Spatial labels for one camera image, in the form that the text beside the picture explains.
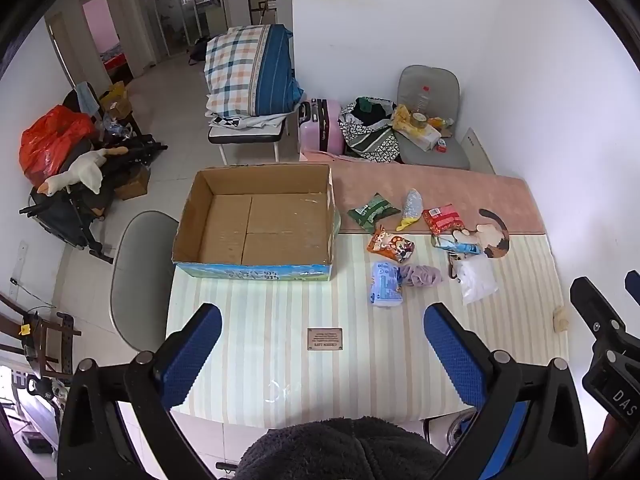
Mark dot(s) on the grey round-backed chair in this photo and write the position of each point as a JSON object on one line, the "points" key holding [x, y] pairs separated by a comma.
{"points": [[140, 270]]}

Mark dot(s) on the plaid and blue folded quilt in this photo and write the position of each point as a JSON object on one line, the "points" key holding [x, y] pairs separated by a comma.
{"points": [[250, 70]]}

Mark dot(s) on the clear plastic bottle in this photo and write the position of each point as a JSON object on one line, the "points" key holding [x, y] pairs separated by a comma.
{"points": [[422, 100]]}

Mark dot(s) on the brown cardboard box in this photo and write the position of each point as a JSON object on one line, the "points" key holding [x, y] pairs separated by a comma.
{"points": [[134, 184]]}

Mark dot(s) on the red snack packet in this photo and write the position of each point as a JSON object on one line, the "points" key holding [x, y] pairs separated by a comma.
{"points": [[442, 219]]}

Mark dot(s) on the white folded sheet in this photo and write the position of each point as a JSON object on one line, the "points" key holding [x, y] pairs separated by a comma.
{"points": [[240, 121]]}

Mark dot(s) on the pink flat bag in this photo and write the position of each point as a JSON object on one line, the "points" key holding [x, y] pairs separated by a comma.
{"points": [[320, 156]]}

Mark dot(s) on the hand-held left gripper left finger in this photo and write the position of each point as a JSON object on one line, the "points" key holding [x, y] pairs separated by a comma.
{"points": [[190, 355]]}

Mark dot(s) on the white wall power strip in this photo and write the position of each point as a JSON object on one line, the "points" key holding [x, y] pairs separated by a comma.
{"points": [[19, 262]]}

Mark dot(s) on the green snack packet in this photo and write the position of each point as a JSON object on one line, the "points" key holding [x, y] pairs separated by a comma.
{"points": [[372, 210]]}

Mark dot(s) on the small beige object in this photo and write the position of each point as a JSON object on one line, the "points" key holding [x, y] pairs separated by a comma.
{"points": [[562, 319]]}

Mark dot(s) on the white leaning board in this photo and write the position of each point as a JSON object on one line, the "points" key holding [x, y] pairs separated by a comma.
{"points": [[477, 152]]}

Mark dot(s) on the dark wooden chair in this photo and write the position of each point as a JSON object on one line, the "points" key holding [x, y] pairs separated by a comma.
{"points": [[131, 122]]}

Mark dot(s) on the dark wooden stand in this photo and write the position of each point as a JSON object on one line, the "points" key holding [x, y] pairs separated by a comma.
{"points": [[50, 345]]}

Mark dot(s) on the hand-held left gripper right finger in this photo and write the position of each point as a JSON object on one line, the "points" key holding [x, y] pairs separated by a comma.
{"points": [[452, 355]]}

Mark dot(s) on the white plastic bag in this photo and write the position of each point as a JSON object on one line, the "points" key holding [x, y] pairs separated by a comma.
{"points": [[475, 280]]}

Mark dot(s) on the black and white patterned bag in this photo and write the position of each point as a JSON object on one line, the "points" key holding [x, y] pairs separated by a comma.
{"points": [[370, 135]]}

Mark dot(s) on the orange cartoon snack packet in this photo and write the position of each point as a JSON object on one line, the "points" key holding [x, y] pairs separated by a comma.
{"points": [[387, 245]]}

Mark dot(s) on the purple fabric scrunchie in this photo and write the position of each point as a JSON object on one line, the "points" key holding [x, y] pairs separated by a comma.
{"points": [[422, 275]]}

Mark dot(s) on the striped pink cat table mat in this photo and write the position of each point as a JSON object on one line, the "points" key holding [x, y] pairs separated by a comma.
{"points": [[300, 310]]}

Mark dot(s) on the white goose plush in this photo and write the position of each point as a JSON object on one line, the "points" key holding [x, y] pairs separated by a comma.
{"points": [[85, 172]]}

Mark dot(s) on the small red box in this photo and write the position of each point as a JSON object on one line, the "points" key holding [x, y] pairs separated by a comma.
{"points": [[441, 147]]}

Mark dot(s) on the yellow cardboard box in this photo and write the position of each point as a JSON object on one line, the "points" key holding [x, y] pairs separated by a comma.
{"points": [[116, 99]]}

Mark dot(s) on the grey cushioned chair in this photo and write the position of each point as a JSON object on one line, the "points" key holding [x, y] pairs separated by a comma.
{"points": [[442, 80]]}

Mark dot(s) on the blue and white packet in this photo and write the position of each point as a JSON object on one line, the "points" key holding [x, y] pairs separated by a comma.
{"points": [[460, 246]]}

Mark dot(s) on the black folded stroller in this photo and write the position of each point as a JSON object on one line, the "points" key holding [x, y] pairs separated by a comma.
{"points": [[65, 215]]}

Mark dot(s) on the white flat box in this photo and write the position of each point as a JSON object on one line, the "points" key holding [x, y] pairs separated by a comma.
{"points": [[420, 137]]}

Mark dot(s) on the yellow plastic bag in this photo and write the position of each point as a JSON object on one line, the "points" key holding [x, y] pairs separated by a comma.
{"points": [[401, 117]]}

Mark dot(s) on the glass sliding door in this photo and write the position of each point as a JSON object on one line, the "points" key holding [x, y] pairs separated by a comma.
{"points": [[170, 15]]}

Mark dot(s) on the clear bag with yellow end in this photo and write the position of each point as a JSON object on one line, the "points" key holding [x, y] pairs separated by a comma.
{"points": [[412, 205]]}

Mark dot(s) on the red plastic bag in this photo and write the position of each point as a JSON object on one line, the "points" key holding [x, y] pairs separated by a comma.
{"points": [[50, 140]]}

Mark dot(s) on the blue towel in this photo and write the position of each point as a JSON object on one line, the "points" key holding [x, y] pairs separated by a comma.
{"points": [[87, 100]]}

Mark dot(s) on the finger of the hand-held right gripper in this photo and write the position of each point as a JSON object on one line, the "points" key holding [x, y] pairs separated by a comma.
{"points": [[633, 286], [590, 300]]}

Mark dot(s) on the black padded bench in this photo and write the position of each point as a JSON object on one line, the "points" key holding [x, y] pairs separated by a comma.
{"points": [[245, 136]]}

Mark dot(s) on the pink suitcase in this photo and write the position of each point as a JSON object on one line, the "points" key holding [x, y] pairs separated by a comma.
{"points": [[325, 125]]}

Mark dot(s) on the blue tissue pack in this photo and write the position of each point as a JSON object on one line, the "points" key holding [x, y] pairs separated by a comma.
{"points": [[385, 285]]}

